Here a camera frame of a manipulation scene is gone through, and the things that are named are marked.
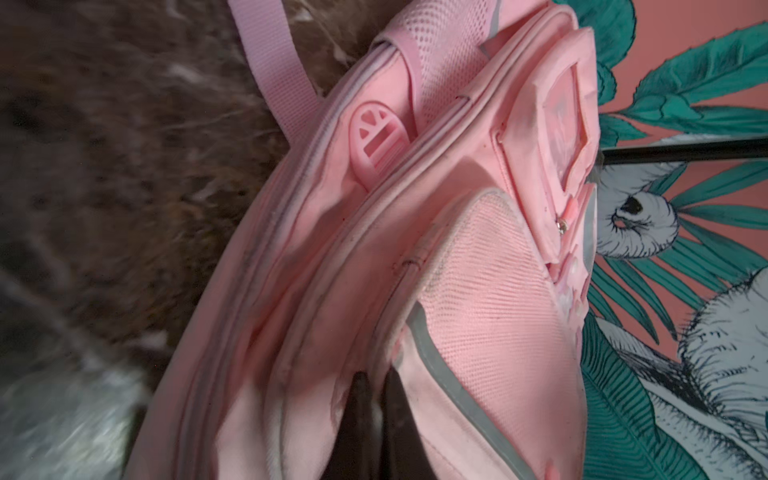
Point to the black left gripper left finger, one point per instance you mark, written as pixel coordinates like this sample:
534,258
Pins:
352,456

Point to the black right corner frame post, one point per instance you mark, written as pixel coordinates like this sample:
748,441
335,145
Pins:
741,149

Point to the pink student backpack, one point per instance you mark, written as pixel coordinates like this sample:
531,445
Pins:
434,215

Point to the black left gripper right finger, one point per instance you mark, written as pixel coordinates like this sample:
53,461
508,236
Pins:
403,456

